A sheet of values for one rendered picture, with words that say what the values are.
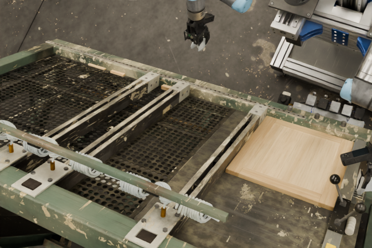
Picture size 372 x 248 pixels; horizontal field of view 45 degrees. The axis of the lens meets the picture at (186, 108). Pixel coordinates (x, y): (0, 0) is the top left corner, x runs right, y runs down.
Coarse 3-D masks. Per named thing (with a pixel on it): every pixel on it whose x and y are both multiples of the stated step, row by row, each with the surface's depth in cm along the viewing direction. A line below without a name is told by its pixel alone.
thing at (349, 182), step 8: (360, 144) 206; (352, 168) 187; (344, 176) 181; (352, 176) 182; (344, 184) 176; (352, 184) 177; (344, 192) 172; (352, 192) 172; (336, 200) 169; (328, 232) 150; (336, 232) 150; (328, 240) 147; (336, 240) 147
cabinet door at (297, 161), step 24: (264, 120) 222; (264, 144) 202; (288, 144) 204; (312, 144) 206; (336, 144) 209; (240, 168) 182; (264, 168) 185; (288, 168) 187; (312, 168) 188; (336, 168) 190; (288, 192) 172; (312, 192) 173; (336, 192) 175
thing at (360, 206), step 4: (356, 204) 147; (360, 204) 146; (364, 204) 147; (356, 208) 146; (360, 208) 146; (364, 208) 146; (352, 212) 149; (356, 212) 147; (360, 212) 146; (364, 212) 146; (344, 216) 151; (348, 216) 150; (336, 220) 153; (340, 220) 152; (336, 224) 152
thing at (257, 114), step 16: (256, 112) 217; (240, 128) 202; (256, 128) 215; (224, 144) 188; (240, 144) 194; (208, 160) 176; (224, 160) 177; (208, 176) 166; (192, 192) 157; (208, 192) 168; (160, 208) 142; (144, 224) 135; (160, 224) 135; (176, 224) 144; (128, 240) 129; (160, 240) 129
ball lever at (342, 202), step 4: (332, 176) 160; (336, 176) 160; (332, 180) 160; (336, 180) 159; (336, 184) 161; (340, 196) 162; (340, 200) 163; (344, 200) 163; (340, 204) 162; (344, 204) 162
